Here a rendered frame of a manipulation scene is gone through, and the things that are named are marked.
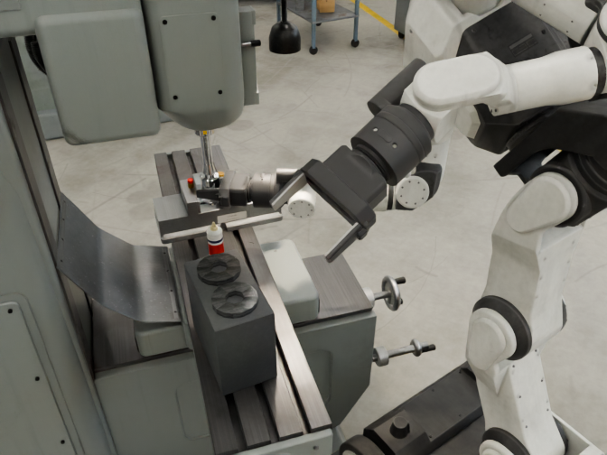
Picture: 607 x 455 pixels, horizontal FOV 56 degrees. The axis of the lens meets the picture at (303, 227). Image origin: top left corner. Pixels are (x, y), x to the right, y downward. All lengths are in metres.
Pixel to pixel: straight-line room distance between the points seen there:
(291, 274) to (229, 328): 0.58
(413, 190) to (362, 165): 0.61
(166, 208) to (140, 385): 0.48
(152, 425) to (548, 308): 1.12
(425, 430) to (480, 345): 0.40
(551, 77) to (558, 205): 0.26
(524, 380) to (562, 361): 1.35
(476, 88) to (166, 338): 1.05
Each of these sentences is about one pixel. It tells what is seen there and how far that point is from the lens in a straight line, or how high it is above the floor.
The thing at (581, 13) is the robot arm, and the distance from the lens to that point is 0.92.
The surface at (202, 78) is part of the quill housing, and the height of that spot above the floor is 1.45.
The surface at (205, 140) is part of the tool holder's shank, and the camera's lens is 1.38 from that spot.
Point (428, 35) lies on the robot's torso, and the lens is 1.05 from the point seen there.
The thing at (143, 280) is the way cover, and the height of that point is 0.87.
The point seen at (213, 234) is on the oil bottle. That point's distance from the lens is 1.49.
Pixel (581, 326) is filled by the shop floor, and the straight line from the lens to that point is 2.92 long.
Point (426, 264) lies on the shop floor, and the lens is 3.02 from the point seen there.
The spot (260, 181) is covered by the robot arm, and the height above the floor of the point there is 1.17.
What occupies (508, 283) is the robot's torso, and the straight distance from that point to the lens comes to 1.22.
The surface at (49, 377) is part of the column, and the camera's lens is 1.52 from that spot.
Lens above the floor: 1.89
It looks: 36 degrees down
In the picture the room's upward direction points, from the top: straight up
